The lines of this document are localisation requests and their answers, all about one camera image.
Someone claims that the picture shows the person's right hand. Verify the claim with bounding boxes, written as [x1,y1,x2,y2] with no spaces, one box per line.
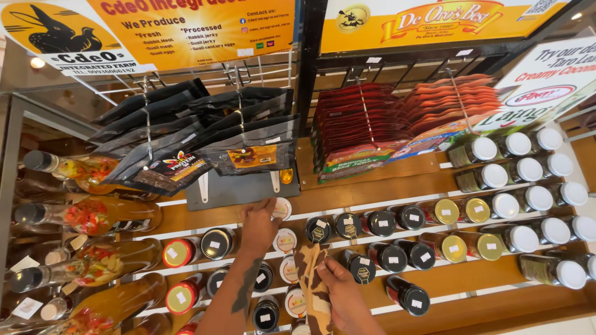
[317,257,374,327]

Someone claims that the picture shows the person's left hand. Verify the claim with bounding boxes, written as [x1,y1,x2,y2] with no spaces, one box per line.
[240,198,283,255]

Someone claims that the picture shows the brown camouflage cloth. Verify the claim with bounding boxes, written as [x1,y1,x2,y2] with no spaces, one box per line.
[294,243,335,335]

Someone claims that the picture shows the black lid jar hexagon label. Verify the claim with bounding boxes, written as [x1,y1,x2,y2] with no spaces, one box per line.
[333,212,363,240]
[305,216,333,244]
[338,249,377,285]

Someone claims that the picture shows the dark jar gold-rimmed black lid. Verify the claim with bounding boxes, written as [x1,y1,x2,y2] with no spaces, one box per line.
[200,227,237,261]
[252,295,280,334]
[254,261,275,294]
[206,264,233,298]

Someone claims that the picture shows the grey display board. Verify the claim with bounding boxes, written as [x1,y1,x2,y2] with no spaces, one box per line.
[185,163,301,212]

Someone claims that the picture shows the red sauce jar black lid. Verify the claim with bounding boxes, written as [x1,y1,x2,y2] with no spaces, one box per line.
[386,275,431,317]
[387,205,426,231]
[362,210,397,238]
[368,242,409,274]
[394,239,436,271]

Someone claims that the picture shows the red jar gold lid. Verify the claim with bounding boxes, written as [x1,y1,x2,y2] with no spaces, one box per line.
[161,236,203,269]
[175,311,205,335]
[165,273,207,315]

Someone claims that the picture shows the stack of black jerky packets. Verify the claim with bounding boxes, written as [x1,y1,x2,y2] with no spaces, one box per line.
[185,86,301,177]
[88,78,214,197]

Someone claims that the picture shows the glass jar gold lid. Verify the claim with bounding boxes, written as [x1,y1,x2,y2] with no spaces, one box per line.
[453,197,491,224]
[418,232,468,264]
[418,199,461,226]
[453,231,504,261]

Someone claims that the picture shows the wooden display shelf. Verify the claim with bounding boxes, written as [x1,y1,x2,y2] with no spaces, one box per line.
[107,135,596,335]

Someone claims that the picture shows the stack of dark red packets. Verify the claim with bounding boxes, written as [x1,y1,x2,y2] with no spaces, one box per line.
[311,82,413,185]

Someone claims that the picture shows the chili vinegar bottle black cap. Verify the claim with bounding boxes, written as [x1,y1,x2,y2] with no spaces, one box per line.
[13,195,164,236]
[9,238,163,294]
[23,150,160,202]
[36,273,168,335]

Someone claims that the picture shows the small bottle pale cap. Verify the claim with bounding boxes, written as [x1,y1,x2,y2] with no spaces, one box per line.
[39,297,74,323]
[43,235,89,267]

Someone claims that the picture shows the rows of large white-capped jars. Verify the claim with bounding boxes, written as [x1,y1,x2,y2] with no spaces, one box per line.
[448,127,596,291]

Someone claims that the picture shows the stack of orange packets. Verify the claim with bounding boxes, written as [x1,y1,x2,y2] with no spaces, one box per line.
[387,73,504,163]

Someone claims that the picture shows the yellow rabbit banner sign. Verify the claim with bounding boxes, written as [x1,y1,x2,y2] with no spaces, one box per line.
[0,0,300,78]

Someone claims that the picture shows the yellow ribbon logo sign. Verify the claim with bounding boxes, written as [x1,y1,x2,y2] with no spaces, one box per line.
[320,0,572,55]

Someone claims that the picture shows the white product sign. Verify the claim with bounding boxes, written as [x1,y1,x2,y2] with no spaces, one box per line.
[471,36,596,136]

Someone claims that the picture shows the white wire hook rack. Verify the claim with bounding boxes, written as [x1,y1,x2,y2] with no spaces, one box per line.
[70,49,299,161]

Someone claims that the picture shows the black metal rack frame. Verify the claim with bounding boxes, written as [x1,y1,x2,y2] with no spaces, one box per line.
[296,0,596,138]

